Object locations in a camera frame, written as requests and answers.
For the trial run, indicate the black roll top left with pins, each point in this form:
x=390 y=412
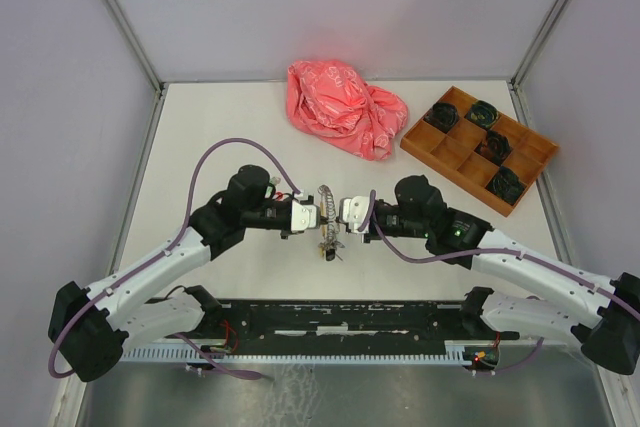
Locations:
x=443 y=116

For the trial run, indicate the black roll top right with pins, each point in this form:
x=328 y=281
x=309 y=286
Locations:
x=483 y=114

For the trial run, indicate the metal keyring with keys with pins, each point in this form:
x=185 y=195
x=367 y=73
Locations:
x=330 y=229

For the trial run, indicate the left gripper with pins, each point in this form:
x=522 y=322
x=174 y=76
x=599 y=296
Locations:
x=285 y=234

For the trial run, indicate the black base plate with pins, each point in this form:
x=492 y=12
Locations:
x=430 y=321

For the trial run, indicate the pink crumpled cloth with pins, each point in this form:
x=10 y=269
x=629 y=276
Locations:
x=332 y=102

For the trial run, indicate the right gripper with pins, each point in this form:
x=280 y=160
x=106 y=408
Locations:
x=367 y=236

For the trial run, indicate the black roll middle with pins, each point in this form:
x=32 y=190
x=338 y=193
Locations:
x=494 y=147

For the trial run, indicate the black roll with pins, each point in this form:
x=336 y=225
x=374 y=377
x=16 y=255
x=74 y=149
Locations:
x=443 y=116
x=483 y=114
x=494 y=147
x=506 y=185

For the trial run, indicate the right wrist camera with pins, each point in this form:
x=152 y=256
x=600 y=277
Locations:
x=355 y=213

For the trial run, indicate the wooden compartment tray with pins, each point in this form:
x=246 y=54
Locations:
x=453 y=155

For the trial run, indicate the black roll bottom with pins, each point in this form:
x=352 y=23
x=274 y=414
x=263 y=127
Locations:
x=506 y=185

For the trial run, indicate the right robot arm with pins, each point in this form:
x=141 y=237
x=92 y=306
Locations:
x=598 y=314

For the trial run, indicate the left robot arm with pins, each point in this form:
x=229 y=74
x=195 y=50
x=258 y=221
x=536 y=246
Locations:
x=92 y=327

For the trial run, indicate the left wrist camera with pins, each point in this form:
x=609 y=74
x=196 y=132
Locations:
x=305 y=215

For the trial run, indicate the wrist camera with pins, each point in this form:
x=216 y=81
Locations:
x=355 y=213
x=305 y=215

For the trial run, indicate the key with green tag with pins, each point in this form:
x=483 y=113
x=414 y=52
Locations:
x=272 y=187

